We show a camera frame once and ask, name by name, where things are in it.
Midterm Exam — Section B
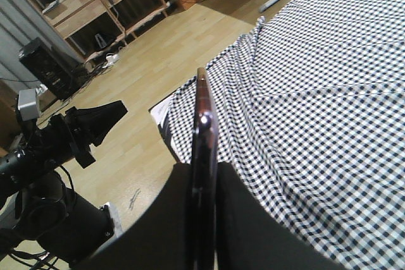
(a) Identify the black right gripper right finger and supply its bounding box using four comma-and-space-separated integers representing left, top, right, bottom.
216, 163, 343, 269

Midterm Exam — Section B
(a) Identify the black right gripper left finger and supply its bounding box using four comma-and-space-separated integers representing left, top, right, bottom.
75, 163, 190, 269

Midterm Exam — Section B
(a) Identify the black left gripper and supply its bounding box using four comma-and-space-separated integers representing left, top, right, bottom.
34, 101, 128, 168

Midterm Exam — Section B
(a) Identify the black foldable phone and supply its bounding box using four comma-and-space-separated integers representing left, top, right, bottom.
190, 68, 218, 269

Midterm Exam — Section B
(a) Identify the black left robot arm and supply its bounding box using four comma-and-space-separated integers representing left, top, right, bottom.
1, 101, 127, 265

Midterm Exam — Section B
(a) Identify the checkered bed sheet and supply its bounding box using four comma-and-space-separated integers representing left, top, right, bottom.
148, 0, 405, 270

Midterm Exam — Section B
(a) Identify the black computer tower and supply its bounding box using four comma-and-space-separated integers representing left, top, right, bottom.
18, 37, 80, 100

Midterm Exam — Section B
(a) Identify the white power strip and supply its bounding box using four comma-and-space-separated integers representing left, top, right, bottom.
106, 53, 120, 66

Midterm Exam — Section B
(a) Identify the black router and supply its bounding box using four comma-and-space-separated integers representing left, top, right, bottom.
94, 33, 108, 50

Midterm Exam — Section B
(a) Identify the wooden shelf unit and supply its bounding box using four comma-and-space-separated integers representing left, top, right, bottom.
27, 0, 170, 59

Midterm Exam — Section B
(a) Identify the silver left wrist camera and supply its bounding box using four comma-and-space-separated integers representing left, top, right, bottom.
17, 89, 41, 121

